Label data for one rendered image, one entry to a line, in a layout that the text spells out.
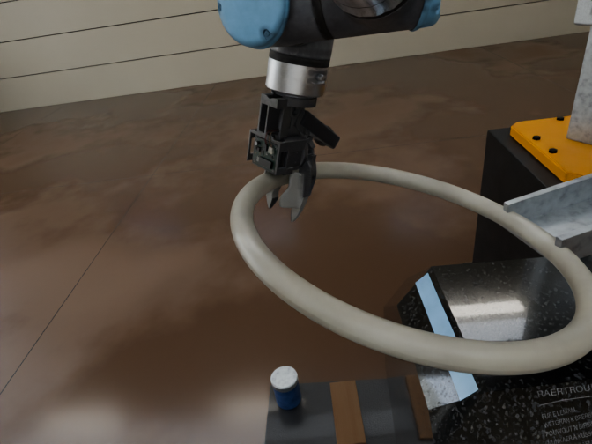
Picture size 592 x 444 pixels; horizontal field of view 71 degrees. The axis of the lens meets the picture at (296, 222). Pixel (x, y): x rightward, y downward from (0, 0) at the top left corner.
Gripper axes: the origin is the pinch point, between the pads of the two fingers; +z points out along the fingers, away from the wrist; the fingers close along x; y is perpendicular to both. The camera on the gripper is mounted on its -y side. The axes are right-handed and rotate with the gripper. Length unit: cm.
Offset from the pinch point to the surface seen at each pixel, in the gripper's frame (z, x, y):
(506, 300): 13.3, 33.7, -32.5
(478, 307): 15.1, 30.4, -27.8
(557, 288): 10, 40, -41
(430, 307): 19.8, 22.3, -25.6
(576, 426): 19, 52, -18
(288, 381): 89, -19, -38
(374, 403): 93, 6, -60
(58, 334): 134, -136, 3
